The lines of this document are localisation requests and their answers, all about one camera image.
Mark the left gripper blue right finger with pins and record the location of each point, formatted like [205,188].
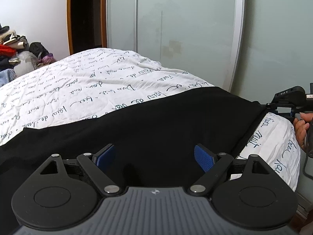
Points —
[204,157]

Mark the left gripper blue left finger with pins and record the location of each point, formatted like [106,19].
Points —
[104,158]

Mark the black pants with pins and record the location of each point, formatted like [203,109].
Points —
[154,140]

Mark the person's right hand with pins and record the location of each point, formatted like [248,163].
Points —
[301,126]

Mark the frosted glass wardrobe door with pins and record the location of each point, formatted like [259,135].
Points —
[252,48]

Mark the white script-print bed sheet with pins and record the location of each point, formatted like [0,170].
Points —
[95,82]

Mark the light blue quilt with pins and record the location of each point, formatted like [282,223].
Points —
[7,76]

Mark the pile of clothes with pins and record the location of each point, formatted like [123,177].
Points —
[18,54]

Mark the brown wooden door frame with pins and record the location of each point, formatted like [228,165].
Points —
[86,24]

